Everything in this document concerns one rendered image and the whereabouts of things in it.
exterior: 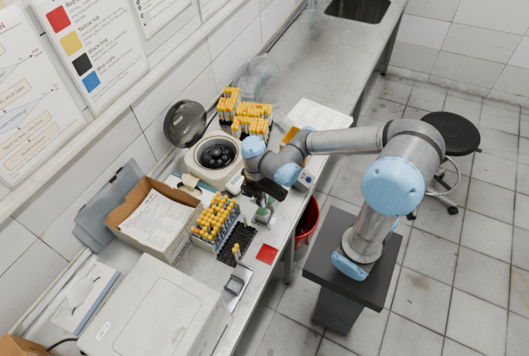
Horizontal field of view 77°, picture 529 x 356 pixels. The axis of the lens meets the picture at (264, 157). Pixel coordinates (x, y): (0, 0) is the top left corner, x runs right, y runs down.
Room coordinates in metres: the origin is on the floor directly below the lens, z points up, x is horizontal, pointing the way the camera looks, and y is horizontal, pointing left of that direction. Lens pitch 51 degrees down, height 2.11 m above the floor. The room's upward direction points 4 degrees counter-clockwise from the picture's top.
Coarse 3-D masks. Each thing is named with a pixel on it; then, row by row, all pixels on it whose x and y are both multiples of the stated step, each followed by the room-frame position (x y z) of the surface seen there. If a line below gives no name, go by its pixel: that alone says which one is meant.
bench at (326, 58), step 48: (336, 0) 2.57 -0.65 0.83; (384, 0) 2.45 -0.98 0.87; (288, 48) 1.90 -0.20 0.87; (336, 48) 1.86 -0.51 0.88; (288, 96) 1.43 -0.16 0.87; (336, 96) 1.40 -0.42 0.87; (240, 192) 0.82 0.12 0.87; (288, 192) 0.80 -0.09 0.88; (288, 240) 0.59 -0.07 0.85; (48, 336) 0.29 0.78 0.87; (240, 336) 0.25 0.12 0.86
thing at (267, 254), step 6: (264, 246) 0.56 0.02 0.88; (270, 246) 0.56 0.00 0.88; (258, 252) 0.53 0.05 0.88; (264, 252) 0.54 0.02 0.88; (270, 252) 0.53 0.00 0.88; (276, 252) 0.53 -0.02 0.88; (258, 258) 0.51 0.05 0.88; (264, 258) 0.51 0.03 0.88; (270, 258) 0.51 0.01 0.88; (270, 264) 0.48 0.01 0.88
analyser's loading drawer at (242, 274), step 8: (240, 264) 0.47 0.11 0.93; (240, 272) 0.45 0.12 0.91; (248, 272) 0.45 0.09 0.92; (232, 280) 0.42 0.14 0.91; (240, 280) 0.41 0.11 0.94; (248, 280) 0.42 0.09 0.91; (224, 288) 0.39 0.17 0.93; (232, 288) 0.39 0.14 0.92; (240, 288) 0.39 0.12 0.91; (224, 296) 0.37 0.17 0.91; (232, 296) 0.37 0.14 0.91; (240, 296) 0.37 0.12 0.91; (232, 304) 0.34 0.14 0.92
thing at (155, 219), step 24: (144, 192) 0.80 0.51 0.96; (168, 192) 0.78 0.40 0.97; (120, 216) 0.69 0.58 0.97; (144, 216) 0.70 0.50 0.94; (168, 216) 0.69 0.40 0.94; (192, 216) 0.64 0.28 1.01; (120, 240) 0.63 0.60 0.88; (144, 240) 0.59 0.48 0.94; (168, 240) 0.58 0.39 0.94; (192, 240) 0.60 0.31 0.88; (168, 264) 0.50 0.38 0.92
